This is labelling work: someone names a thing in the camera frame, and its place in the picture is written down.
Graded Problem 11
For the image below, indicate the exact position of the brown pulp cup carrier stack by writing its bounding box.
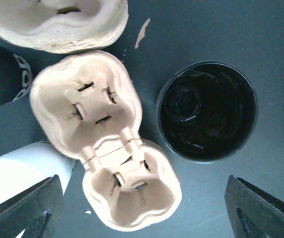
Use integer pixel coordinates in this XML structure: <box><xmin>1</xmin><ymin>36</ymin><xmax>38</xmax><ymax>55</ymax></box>
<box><xmin>0</xmin><ymin>0</ymin><xmax>129</xmax><ymax>54</ymax></box>

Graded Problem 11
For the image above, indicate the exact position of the white cup of straws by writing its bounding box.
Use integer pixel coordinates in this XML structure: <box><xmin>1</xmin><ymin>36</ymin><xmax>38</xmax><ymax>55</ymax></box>
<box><xmin>0</xmin><ymin>46</ymin><xmax>33</xmax><ymax>106</ymax></box>

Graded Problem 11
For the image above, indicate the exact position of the brown pulp carrier on table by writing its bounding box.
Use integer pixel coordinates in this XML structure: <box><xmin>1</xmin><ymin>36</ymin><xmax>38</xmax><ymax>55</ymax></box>
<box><xmin>30</xmin><ymin>51</ymin><xmax>182</xmax><ymax>232</ymax></box>

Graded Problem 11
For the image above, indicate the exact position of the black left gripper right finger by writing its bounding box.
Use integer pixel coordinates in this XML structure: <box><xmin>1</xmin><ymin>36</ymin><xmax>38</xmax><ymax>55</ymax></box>
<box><xmin>224</xmin><ymin>176</ymin><xmax>284</xmax><ymax>238</ymax></box>

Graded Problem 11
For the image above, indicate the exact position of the black paper cup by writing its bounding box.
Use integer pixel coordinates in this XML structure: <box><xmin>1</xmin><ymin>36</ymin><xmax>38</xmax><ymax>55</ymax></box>
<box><xmin>156</xmin><ymin>61</ymin><xmax>258</xmax><ymax>164</ymax></box>

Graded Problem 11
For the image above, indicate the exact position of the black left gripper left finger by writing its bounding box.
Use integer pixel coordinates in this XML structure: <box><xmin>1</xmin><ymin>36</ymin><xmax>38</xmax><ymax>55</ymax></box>
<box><xmin>0</xmin><ymin>175</ymin><xmax>64</xmax><ymax>238</ymax></box>

